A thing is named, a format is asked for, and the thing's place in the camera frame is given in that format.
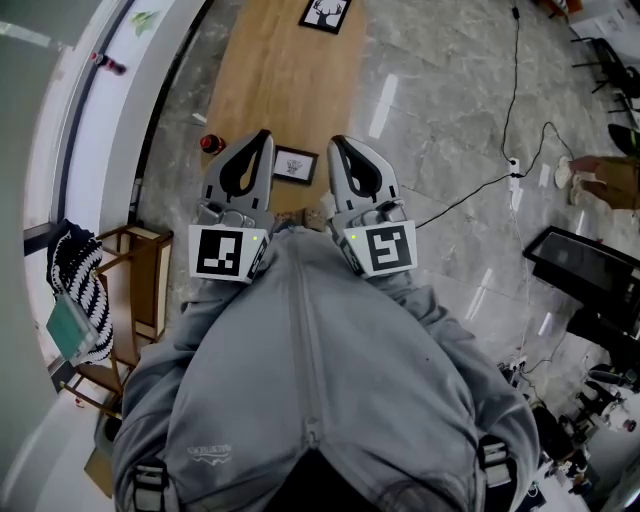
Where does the small black picture frame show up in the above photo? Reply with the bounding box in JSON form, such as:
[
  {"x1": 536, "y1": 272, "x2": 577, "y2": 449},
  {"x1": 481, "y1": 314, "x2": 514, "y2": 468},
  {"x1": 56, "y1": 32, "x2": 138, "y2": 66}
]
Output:
[{"x1": 272, "y1": 145, "x2": 320, "y2": 186}]

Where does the white window sill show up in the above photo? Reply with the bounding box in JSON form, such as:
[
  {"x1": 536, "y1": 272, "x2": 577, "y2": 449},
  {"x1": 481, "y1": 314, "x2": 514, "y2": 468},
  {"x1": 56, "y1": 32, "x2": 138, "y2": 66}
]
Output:
[{"x1": 22, "y1": 0, "x2": 216, "y2": 241}]

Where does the person's grey hoodie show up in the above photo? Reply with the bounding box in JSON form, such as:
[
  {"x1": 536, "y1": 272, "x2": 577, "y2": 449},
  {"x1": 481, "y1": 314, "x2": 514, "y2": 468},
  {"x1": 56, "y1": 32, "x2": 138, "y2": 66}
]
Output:
[{"x1": 112, "y1": 219, "x2": 541, "y2": 512}]

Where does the black framed screen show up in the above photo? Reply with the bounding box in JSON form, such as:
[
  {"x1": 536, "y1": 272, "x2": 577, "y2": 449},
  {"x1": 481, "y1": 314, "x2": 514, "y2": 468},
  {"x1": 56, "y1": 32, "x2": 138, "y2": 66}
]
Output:
[{"x1": 522, "y1": 225, "x2": 640, "y2": 341}]

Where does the white desk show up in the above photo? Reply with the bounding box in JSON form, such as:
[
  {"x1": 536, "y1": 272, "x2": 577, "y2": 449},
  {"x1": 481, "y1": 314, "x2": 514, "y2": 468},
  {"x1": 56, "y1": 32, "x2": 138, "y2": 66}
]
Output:
[{"x1": 569, "y1": 0, "x2": 640, "y2": 66}]

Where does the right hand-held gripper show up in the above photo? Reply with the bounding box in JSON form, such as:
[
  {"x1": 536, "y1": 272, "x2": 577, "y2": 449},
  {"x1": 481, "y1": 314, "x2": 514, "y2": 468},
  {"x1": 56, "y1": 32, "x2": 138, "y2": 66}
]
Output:
[{"x1": 326, "y1": 135, "x2": 419, "y2": 280}]

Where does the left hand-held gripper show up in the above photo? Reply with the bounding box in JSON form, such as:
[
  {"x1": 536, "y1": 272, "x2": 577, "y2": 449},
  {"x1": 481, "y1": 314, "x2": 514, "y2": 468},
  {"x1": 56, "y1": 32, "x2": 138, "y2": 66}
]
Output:
[{"x1": 188, "y1": 128, "x2": 277, "y2": 286}]

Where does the wooden coffee table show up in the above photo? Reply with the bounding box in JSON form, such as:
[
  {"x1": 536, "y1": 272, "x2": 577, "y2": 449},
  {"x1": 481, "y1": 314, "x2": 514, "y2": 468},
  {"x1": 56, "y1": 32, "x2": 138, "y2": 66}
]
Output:
[{"x1": 199, "y1": 0, "x2": 369, "y2": 221}]

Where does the black power cable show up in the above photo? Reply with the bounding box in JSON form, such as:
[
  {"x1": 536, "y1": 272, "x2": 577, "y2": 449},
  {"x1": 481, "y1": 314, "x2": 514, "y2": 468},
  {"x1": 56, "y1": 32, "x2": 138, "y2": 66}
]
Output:
[
  {"x1": 414, "y1": 172, "x2": 516, "y2": 231},
  {"x1": 501, "y1": 0, "x2": 521, "y2": 166},
  {"x1": 519, "y1": 121, "x2": 576, "y2": 179}
]

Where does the grey bin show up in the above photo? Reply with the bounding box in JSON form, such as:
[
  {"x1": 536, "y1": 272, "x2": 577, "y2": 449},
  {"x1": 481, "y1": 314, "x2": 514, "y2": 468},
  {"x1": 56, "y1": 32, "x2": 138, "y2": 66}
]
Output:
[{"x1": 94, "y1": 412, "x2": 126, "y2": 451}]

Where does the white power strip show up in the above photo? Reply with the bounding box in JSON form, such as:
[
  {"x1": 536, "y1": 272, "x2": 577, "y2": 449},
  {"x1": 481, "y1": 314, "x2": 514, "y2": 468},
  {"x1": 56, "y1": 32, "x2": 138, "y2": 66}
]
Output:
[{"x1": 505, "y1": 155, "x2": 525, "y2": 211}]

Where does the person's speckled shoe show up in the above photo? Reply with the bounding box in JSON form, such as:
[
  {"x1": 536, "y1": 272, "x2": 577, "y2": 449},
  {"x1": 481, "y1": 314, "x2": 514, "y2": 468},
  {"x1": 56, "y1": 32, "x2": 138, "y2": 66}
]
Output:
[
  {"x1": 274, "y1": 209, "x2": 304, "y2": 231},
  {"x1": 302, "y1": 205, "x2": 331, "y2": 231}
]

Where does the person's right forearm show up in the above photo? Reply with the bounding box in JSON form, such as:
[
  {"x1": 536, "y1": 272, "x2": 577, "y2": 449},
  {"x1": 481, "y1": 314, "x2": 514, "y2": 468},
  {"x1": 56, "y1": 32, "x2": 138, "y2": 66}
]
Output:
[{"x1": 364, "y1": 269, "x2": 476, "y2": 346}]

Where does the person's left speckled shoe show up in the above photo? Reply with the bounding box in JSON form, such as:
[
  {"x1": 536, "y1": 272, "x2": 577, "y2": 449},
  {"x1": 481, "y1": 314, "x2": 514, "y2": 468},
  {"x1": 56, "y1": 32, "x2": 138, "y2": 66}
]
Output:
[{"x1": 274, "y1": 209, "x2": 304, "y2": 231}]

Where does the person's left forearm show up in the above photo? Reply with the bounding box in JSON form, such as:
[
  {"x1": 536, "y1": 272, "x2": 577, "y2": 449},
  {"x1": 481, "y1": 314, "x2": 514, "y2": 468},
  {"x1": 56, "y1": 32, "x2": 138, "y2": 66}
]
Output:
[{"x1": 177, "y1": 272, "x2": 271, "y2": 351}]

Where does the grey harness strap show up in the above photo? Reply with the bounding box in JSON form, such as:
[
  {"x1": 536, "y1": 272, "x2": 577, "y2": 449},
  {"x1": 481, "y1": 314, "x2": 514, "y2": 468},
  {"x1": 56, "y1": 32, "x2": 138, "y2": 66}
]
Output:
[
  {"x1": 477, "y1": 434, "x2": 516, "y2": 489},
  {"x1": 130, "y1": 457, "x2": 171, "y2": 512}
]

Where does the green paper leaf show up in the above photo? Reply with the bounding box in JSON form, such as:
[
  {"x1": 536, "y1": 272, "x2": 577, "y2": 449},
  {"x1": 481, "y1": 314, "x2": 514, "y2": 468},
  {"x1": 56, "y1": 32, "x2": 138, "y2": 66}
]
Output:
[{"x1": 130, "y1": 10, "x2": 161, "y2": 37}]

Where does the black metal chair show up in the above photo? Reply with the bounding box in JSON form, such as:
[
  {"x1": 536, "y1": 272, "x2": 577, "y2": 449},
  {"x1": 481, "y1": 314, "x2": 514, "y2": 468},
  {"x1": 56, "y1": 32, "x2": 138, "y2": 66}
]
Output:
[
  {"x1": 607, "y1": 64, "x2": 640, "y2": 116},
  {"x1": 572, "y1": 37, "x2": 634, "y2": 96}
]

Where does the black green bag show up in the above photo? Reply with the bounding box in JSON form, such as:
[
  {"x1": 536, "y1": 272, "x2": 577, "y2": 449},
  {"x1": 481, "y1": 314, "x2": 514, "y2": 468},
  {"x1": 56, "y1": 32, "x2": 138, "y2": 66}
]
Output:
[{"x1": 607, "y1": 123, "x2": 640, "y2": 156}]

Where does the person's right speckled shoe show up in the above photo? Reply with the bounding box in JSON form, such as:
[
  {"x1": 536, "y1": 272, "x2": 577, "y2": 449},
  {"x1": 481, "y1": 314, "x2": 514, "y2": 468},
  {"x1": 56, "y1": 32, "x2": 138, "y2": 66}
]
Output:
[{"x1": 302, "y1": 205, "x2": 331, "y2": 231}]

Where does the deer picture frame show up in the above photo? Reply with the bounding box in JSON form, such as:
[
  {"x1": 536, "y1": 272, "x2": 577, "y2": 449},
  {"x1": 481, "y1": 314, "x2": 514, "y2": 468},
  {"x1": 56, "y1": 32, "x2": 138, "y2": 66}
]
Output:
[{"x1": 298, "y1": 0, "x2": 352, "y2": 35}]

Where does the orange sofa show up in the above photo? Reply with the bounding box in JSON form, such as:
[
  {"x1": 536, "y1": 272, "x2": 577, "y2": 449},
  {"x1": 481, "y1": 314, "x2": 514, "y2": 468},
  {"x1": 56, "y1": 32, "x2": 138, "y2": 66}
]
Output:
[{"x1": 542, "y1": 0, "x2": 584, "y2": 16}]

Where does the green box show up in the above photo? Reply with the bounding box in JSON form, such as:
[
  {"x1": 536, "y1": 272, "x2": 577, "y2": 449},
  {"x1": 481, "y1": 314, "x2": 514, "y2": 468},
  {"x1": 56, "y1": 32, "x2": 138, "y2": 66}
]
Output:
[{"x1": 45, "y1": 294, "x2": 96, "y2": 366}]

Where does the wooden side shelf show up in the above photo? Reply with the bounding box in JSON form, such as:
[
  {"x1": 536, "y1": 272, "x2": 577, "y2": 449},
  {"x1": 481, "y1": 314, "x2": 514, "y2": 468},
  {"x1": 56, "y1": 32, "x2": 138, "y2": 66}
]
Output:
[{"x1": 59, "y1": 224, "x2": 174, "y2": 419}]

